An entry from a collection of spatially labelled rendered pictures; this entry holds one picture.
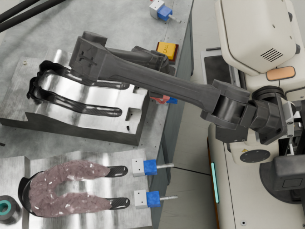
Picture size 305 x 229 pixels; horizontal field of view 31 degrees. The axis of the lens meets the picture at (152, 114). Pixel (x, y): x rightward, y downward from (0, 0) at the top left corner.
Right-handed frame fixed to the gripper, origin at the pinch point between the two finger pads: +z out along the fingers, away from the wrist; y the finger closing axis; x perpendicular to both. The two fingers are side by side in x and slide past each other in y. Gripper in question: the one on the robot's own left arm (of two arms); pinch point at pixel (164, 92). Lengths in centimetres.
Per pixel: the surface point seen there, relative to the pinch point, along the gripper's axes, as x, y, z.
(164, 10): -7.2, -36.4, 0.8
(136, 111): -7.2, 10.0, -2.2
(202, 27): -3, -95, 86
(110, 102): -16.4, 9.1, -4.1
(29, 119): -42.5, 19.3, -3.7
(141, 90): -7.6, 1.4, -1.7
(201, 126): 7, -33, 85
